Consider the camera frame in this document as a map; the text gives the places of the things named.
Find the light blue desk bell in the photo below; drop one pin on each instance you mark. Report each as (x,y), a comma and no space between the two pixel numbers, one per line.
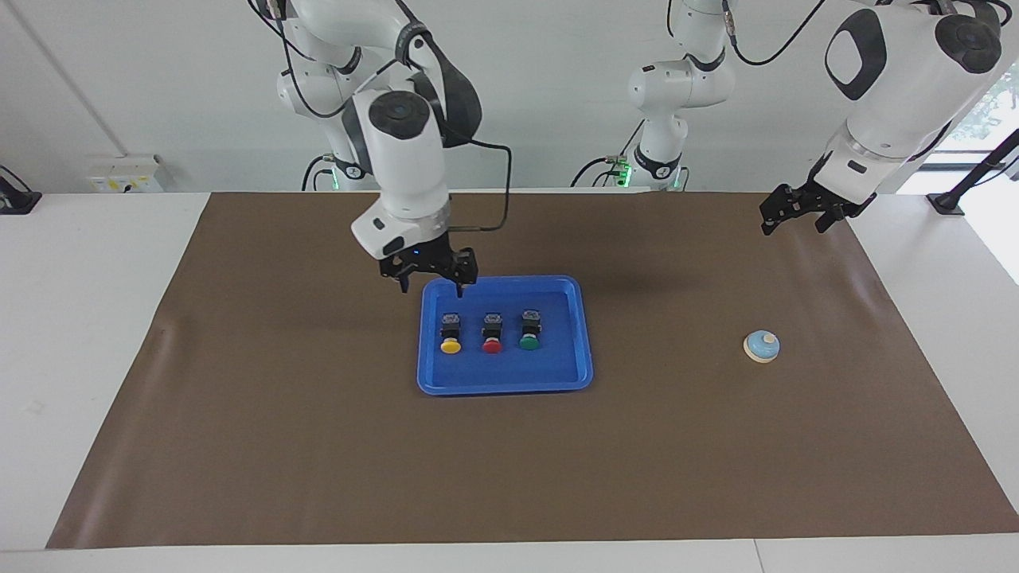
(762,346)

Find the bright window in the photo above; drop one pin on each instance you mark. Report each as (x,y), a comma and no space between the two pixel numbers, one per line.
(991,103)

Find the yellow push button switch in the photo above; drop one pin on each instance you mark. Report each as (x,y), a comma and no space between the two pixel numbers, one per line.
(451,338)

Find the green push button switch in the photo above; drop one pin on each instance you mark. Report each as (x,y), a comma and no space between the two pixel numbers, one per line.
(530,334)

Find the small black table clamp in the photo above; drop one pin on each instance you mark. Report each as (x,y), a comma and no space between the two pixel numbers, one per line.
(16,199)

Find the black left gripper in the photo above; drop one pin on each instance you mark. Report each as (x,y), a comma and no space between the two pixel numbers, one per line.
(808,199)

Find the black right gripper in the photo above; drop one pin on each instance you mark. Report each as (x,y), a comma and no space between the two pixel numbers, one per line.
(426,256)

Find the white wall socket box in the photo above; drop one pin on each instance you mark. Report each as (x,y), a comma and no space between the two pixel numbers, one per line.
(123,173)

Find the blue plastic tray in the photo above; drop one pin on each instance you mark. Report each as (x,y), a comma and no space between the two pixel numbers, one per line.
(509,370)

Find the brown table mat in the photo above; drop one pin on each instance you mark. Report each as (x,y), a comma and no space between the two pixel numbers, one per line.
(509,461)

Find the red push button switch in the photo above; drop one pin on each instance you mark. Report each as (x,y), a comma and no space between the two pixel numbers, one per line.
(493,338)

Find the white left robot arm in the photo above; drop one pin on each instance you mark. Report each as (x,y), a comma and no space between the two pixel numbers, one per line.
(899,87)

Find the black angled stand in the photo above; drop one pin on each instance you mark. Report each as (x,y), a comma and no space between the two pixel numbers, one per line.
(947,200)

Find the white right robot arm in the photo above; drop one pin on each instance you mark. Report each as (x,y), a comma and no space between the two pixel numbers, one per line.
(402,159)

